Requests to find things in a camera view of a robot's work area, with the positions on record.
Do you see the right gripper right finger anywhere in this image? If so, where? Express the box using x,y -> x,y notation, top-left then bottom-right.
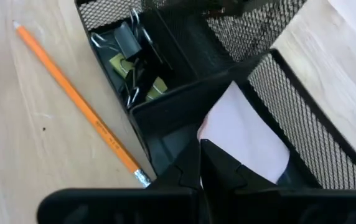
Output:
200,138 -> 356,224

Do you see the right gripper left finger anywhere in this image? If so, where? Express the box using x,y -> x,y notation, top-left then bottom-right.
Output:
36,138 -> 202,224

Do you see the black mesh desk organizer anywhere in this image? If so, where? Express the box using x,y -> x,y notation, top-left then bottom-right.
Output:
73,0 -> 356,191

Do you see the pink sticky note pad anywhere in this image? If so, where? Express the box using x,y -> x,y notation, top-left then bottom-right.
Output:
196,81 -> 291,184

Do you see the orange pencil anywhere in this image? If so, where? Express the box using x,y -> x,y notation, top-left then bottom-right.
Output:
12,20 -> 152,188

